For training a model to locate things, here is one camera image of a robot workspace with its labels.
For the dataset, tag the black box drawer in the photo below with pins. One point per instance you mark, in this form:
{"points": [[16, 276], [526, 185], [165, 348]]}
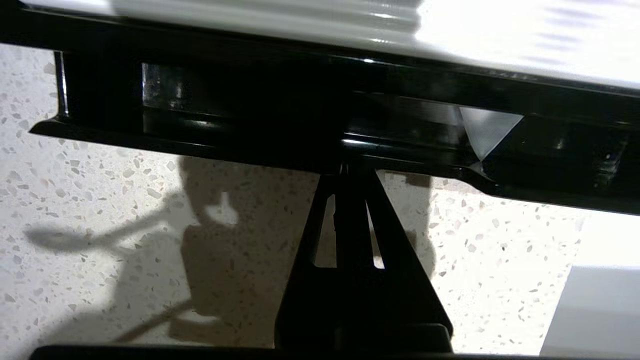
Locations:
{"points": [[250, 135]]}

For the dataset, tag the small green-label white packet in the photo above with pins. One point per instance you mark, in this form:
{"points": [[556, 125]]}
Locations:
{"points": [[487, 132]]}

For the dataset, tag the white rectangular sink basin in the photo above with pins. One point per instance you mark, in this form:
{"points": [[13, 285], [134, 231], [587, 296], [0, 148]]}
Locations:
{"points": [[595, 310]]}

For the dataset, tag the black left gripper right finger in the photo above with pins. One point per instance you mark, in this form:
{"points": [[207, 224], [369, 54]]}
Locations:
{"points": [[400, 305]]}

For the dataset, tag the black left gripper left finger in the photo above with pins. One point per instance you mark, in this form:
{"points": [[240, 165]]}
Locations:
{"points": [[310, 305]]}

